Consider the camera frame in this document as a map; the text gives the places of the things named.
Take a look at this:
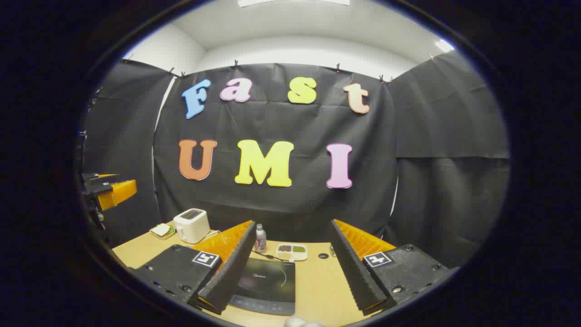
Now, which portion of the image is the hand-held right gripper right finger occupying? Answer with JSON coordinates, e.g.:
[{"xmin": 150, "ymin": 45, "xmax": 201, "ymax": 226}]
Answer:
[{"xmin": 329, "ymin": 219, "xmax": 451, "ymax": 316}]

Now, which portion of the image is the sandwich on green plate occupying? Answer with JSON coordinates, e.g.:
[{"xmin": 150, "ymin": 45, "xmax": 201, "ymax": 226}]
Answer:
[{"xmin": 150, "ymin": 223, "xmax": 177, "ymax": 240}]

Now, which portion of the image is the black induction cooktop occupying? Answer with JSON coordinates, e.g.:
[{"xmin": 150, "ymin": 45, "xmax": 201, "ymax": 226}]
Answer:
[{"xmin": 229, "ymin": 258, "xmax": 296, "ymax": 316}]

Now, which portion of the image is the white toaster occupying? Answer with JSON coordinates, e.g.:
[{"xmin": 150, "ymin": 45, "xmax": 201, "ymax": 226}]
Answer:
[{"xmin": 173, "ymin": 208, "xmax": 211, "ymax": 244}]

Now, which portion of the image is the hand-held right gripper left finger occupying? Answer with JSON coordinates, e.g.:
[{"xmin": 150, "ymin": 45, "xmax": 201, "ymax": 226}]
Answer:
[{"xmin": 132, "ymin": 220, "xmax": 257, "ymax": 315}]

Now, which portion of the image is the black power cable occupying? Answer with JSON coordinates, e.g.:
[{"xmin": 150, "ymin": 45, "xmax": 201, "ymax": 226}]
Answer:
[{"xmin": 252, "ymin": 250, "xmax": 284, "ymax": 263}]

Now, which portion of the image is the silver drink bottle pink label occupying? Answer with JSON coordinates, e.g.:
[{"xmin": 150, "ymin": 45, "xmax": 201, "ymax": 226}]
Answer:
[{"xmin": 254, "ymin": 223, "xmax": 267, "ymax": 253}]

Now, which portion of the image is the white divided tray of beans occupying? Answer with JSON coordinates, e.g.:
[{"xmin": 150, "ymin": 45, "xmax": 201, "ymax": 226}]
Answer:
[{"xmin": 276, "ymin": 243, "xmax": 308, "ymax": 262}]

